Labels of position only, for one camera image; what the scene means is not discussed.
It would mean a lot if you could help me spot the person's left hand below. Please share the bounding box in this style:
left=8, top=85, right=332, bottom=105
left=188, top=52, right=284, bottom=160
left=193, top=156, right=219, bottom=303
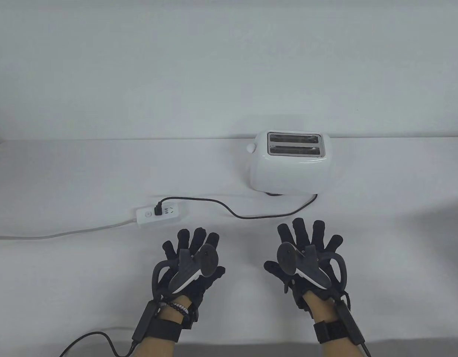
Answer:
left=151, top=227, right=226, bottom=330

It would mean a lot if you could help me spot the person's right hand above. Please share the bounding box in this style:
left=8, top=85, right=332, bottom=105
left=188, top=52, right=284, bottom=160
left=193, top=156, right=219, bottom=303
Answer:
left=263, top=217, right=350, bottom=311

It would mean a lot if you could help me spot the white two-slot toaster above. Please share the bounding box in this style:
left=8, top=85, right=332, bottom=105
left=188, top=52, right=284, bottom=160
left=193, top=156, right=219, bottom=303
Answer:
left=246, top=131, right=333, bottom=196

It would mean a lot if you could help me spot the white power strip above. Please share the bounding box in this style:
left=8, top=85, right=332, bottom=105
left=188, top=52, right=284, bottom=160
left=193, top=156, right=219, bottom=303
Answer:
left=136, top=206, right=188, bottom=226

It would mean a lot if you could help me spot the black toaster power cord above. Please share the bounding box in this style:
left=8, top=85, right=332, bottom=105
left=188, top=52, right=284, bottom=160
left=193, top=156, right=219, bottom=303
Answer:
left=153, top=193, right=318, bottom=220

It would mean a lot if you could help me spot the person's left forearm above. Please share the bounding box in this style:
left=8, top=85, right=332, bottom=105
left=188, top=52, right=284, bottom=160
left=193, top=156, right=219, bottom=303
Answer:
left=130, top=296, right=194, bottom=357

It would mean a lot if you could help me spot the person's right forearm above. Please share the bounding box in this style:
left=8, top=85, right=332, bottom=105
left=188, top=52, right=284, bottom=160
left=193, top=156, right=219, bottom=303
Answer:
left=302, top=290, right=368, bottom=357

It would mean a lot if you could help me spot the black wrist sensor box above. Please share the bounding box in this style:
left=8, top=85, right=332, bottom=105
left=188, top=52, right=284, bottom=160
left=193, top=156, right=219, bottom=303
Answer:
left=131, top=300, right=159, bottom=341
left=335, top=300, right=365, bottom=345

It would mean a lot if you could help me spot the beaded bracelet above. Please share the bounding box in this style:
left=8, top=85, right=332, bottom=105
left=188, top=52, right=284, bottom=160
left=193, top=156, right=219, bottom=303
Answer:
left=157, top=300, right=189, bottom=316

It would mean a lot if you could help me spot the black wrist strap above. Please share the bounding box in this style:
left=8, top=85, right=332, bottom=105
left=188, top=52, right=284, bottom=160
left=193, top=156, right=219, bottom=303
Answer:
left=313, top=320, right=359, bottom=345
left=154, top=312, right=184, bottom=342

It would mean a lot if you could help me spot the white power strip cable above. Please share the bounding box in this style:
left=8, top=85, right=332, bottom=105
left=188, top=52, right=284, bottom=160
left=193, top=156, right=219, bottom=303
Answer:
left=0, top=219, right=138, bottom=240

